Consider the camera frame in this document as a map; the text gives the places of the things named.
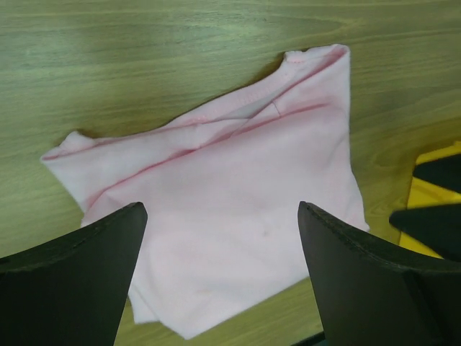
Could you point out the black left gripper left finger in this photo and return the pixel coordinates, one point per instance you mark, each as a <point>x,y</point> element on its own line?
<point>72,290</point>

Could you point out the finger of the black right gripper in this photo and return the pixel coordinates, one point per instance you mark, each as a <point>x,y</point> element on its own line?
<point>443,172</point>
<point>431,230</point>

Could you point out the light pink t-shirt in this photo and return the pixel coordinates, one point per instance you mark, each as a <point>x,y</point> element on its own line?
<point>221,185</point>

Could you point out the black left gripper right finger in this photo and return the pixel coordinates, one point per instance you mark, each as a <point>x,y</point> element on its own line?
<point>372,292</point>

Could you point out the yellow plastic tray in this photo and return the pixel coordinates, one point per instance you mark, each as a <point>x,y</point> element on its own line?
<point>422,193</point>

